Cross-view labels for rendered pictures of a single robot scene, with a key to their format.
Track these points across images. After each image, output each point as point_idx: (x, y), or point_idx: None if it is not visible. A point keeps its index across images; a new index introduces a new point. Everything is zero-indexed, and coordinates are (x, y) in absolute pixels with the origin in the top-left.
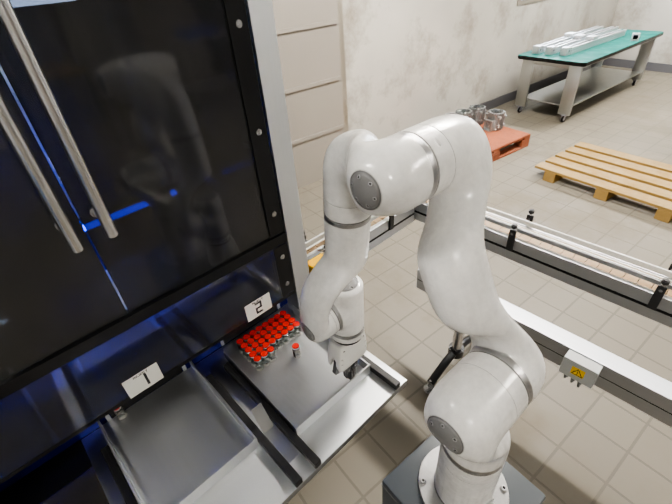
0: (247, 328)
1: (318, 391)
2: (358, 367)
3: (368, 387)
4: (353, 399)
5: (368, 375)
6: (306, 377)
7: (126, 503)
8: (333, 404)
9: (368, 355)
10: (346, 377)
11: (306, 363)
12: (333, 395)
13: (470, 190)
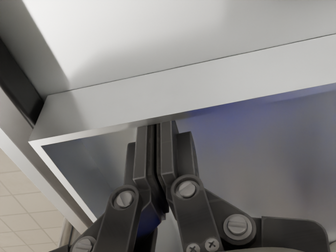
0: None
1: (307, 124)
2: (92, 136)
3: (93, 31)
4: (207, 11)
5: (63, 87)
6: (292, 181)
7: None
8: (314, 41)
9: (25, 157)
10: (192, 138)
11: (252, 212)
12: (332, 86)
13: None
